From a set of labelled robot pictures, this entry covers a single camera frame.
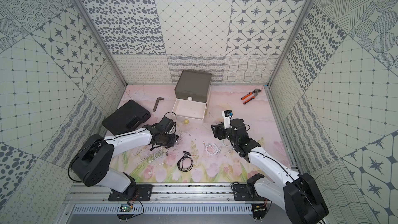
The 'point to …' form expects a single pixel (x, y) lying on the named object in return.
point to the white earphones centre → (211, 148)
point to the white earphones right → (226, 142)
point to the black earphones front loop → (185, 164)
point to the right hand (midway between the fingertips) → (217, 126)
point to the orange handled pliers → (255, 91)
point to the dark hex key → (156, 103)
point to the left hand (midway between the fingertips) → (174, 139)
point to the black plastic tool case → (129, 116)
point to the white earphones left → (159, 159)
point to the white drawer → (189, 112)
